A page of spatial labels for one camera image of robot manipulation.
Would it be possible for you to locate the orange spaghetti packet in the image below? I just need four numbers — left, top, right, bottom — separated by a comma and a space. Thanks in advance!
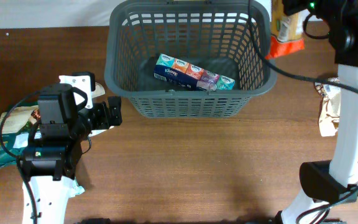
265, 0, 305, 60

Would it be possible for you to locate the Kleenex tissue multipack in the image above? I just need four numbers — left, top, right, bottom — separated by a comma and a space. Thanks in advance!
154, 54, 236, 91

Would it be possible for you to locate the green coffee bean bag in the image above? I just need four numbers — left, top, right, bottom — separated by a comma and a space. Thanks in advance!
0, 103, 40, 169

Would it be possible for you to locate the brown clear snack bag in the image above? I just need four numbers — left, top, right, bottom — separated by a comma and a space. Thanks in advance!
314, 83, 341, 137

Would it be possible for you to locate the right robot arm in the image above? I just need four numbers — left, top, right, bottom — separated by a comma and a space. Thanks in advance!
276, 0, 358, 223

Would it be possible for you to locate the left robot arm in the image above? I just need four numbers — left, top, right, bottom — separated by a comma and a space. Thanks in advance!
17, 83, 122, 223

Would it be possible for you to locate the beige paper pouch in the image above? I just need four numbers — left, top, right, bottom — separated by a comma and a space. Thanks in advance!
91, 82, 106, 98

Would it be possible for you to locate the mint green wipes packet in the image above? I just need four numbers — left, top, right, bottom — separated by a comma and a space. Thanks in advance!
69, 179, 85, 198

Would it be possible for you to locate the grey plastic basket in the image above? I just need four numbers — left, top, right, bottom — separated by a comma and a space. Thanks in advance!
104, 1, 277, 118

